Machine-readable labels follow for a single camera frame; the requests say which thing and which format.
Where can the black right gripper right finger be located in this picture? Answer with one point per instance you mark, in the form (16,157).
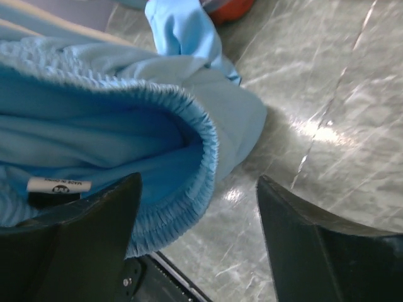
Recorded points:
(318,256)

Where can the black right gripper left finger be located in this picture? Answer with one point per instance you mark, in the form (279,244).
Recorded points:
(73,252)

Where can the light blue shorts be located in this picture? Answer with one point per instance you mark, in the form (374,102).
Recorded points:
(77,105)

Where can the grey bin with red cloth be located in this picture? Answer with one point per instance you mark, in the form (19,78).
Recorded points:
(226,11)

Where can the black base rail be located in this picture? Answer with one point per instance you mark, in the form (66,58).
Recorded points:
(154,278)

